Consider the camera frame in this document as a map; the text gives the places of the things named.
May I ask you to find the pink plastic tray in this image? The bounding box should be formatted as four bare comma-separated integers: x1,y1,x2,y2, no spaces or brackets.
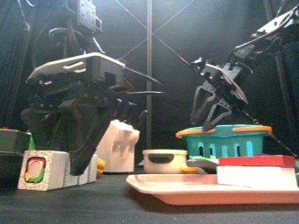
126,173,299,206

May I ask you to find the teal basket with orange handle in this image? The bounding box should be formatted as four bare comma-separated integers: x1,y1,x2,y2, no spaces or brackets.
174,124,274,160

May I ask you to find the thin black cord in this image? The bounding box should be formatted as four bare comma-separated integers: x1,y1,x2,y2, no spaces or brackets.
238,106,299,160

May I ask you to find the white sushi roll toy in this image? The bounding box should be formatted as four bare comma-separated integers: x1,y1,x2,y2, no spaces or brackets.
17,149,99,192

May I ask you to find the green toy piece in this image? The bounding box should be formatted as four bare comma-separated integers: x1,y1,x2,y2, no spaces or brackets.
26,131,38,151

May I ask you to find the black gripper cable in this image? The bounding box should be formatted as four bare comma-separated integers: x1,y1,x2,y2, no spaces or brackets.
123,66,169,96

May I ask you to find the white toy pot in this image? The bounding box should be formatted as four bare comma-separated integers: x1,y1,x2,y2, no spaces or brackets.
142,148,190,175

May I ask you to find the metal frame pole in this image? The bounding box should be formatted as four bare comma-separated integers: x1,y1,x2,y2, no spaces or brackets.
146,0,155,150

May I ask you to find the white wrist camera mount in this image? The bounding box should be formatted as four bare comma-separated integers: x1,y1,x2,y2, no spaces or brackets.
202,63,249,103
25,52,127,86

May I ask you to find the red white nigiri sushi toy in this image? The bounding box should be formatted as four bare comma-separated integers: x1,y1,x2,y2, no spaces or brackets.
216,154,299,189

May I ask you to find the orange yellow toy food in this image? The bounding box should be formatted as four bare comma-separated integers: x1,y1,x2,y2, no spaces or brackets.
97,157,109,178

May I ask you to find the grey toy utensil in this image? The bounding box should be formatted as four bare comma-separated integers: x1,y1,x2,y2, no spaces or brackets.
186,157,221,173

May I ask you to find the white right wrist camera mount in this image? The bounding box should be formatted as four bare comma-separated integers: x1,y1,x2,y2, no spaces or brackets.
202,63,249,103

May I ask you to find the white toy knife block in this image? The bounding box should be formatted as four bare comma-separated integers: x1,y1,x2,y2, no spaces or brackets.
95,118,142,173

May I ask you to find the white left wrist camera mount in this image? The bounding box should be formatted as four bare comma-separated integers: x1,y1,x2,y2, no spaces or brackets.
25,52,127,86

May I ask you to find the black handled toy knife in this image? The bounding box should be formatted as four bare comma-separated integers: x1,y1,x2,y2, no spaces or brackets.
137,108,150,130
115,99,126,122
123,101,138,123

